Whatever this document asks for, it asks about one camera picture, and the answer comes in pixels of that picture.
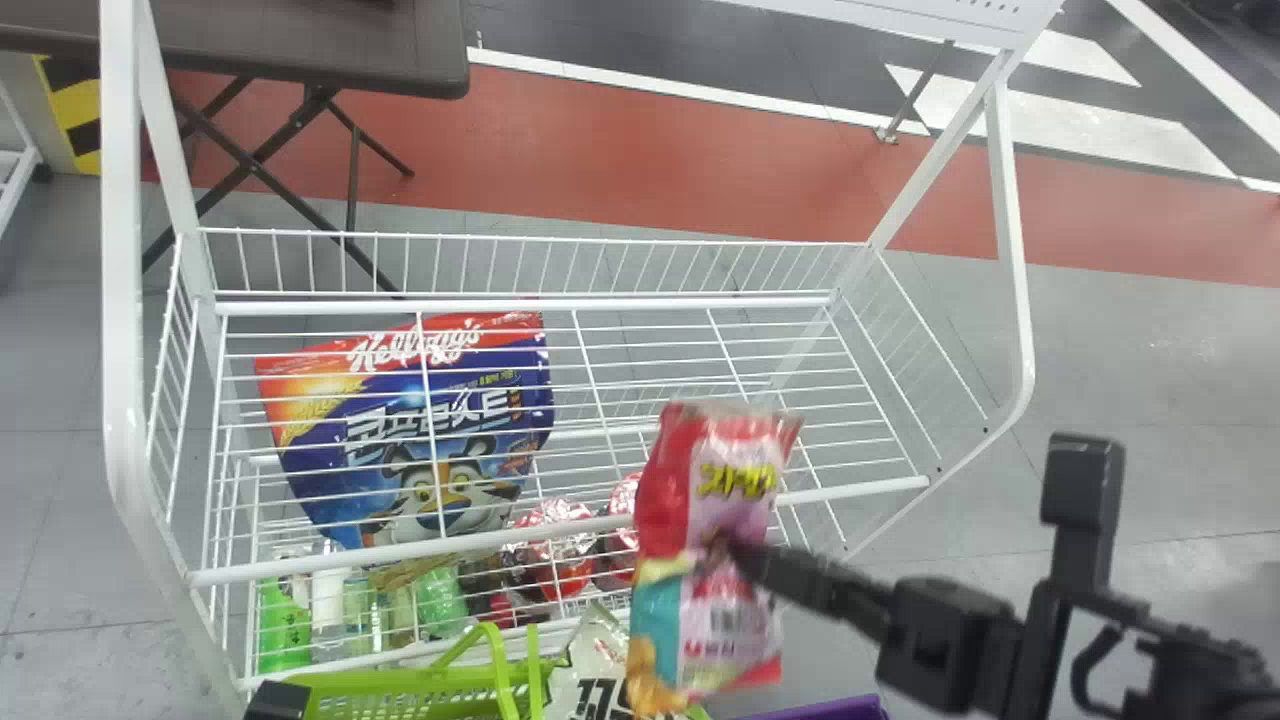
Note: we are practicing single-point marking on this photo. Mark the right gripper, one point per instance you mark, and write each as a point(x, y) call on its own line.
point(945, 645)

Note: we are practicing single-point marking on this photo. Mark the red snack packet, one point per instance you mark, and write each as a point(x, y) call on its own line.
point(710, 480)

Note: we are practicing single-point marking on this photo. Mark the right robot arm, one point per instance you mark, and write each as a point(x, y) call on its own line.
point(1200, 670)

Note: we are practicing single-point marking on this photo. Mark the purple crate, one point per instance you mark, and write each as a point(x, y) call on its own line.
point(810, 709)

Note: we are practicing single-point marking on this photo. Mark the red noodle cup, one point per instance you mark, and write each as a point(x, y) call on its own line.
point(560, 555)
point(622, 530)

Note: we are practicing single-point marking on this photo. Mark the black white snack packet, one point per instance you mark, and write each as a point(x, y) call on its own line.
point(600, 680)

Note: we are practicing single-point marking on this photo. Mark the green bottle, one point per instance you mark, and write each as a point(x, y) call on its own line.
point(442, 600)
point(282, 630)

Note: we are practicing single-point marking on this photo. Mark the blue cereal bag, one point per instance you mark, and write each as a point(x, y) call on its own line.
point(470, 400)

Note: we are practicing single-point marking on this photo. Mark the green basket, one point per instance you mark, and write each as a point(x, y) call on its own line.
point(420, 695)

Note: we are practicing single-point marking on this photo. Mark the dark side table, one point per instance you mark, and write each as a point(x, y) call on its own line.
point(300, 40)

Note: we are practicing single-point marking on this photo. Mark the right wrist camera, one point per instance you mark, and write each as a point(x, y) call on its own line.
point(1082, 490)

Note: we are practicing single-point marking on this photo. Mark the yellow black striped post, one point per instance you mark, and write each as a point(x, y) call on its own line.
point(78, 120)

